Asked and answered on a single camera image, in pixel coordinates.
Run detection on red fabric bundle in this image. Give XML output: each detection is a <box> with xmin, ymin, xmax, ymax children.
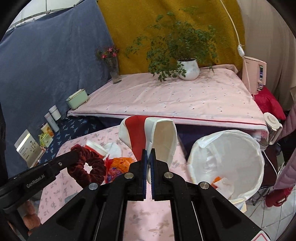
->
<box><xmin>254</xmin><ymin>86</ymin><xmax>286</xmax><ymax>121</ymax></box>

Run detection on white cloth gloves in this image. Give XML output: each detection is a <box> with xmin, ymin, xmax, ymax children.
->
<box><xmin>103</xmin><ymin>143</ymin><xmax>122</xmax><ymax>160</ymax></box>

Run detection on white cylindrical bottle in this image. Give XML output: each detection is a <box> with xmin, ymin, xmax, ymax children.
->
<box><xmin>49</xmin><ymin>105</ymin><xmax>61</xmax><ymax>121</ymax></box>

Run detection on operator hand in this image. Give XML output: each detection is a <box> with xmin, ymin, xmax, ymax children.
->
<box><xmin>23</xmin><ymin>200</ymin><xmax>41</xmax><ymax>235</ymax></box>

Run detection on white power cord switch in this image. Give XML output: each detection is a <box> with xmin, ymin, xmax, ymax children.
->
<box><xmin>220</xmin><ymin>0</ymin><xmax>251</xmax><ymax>93</ymax></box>

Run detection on potted green plant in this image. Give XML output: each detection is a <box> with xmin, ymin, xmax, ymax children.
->
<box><xmin>125</xmin><ymin>11</ymin><xmax>217</xmax><ymax>81</ymax></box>

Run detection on white lined trash bin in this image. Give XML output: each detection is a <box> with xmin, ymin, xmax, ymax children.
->
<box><xmin>187</xmin><ymin>130</ymin><xmax>264</xmax><ymax>205</ymax></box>

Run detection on beige backdrop cloth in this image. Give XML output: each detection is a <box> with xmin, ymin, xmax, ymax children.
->
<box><xmin>238</xmin><ymin>0</ymin><xmax>295</xmax><ymax>110</ymax></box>

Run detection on dark red velvet scrunchie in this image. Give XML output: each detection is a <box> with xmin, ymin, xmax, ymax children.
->
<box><xmin>67</xmin><ymin>144</ymin><xmax>106</xmax><ymax>188</ymax></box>

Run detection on navy floral cloth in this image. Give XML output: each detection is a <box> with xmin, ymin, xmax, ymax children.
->
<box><xmin>38</xmin><ymin>115</ymin><xmax>105</xmax><ymax>165</ymax></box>

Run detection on green yellow small box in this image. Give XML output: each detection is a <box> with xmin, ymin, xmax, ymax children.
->
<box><xmin>39</xmin><ymin>133</ymin><xmax>53</xmax><ymax>148</ymax></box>

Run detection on white botanical display card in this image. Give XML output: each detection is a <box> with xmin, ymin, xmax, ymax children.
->
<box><xmin>14</xmin><ymin>130</ymin><xmax>45</xmax><ymax>168</ymax></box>

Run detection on mustard yellow backdrop cloth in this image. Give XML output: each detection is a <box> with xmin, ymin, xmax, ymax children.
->
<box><xmin>98</xmin><ymin>1</ymin><xmax>245</xmax><ymax>74</ymax></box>

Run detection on pale pink bench cover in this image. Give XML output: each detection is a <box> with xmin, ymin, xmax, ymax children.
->
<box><xmin>68</xmin><ymin>65</ymin><xmax>267</xmax><ymax>131</ymax></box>

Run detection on blue backdrop cloth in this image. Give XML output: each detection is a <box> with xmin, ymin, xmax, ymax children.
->
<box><xmin>1</xmin><ymin>1</ymin><xmax>112</xmax><ymax>176</ymax></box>

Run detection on small orange snack wrapper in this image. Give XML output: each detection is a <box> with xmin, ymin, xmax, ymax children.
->
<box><xmin>105</xmin><ymin>157</ymin><xmax>135</xmax><ymax>183</ymax></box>

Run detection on grey felt cloth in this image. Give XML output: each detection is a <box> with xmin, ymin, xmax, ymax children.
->
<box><xmin>65</xmin><ymin>193</ymin><xmax>77</xmax><ymax>203</ymax></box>

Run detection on white electric kettle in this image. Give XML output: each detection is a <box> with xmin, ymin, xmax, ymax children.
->
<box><xmin>259</xmin><ymin>112</ymin><xmax>283</xmax><ymax>151</ymax></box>

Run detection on glass vase with red flowers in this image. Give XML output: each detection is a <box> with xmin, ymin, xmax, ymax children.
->
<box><xmin>95</xmin><ymin>45</ymin><xmax>121</xmax><ymax>84</ymax></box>

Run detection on tall white tube bottle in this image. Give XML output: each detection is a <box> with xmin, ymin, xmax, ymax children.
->
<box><xmin>44</xmin><ymin>113</ymin><xmax>59</xmax><ymax>133</ymax></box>

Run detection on mint green tissue box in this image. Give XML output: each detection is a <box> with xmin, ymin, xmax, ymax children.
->
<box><xmin>66</xmin><ymin>89</ymin><xmax>89</xmax><ymax>109</ymax></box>

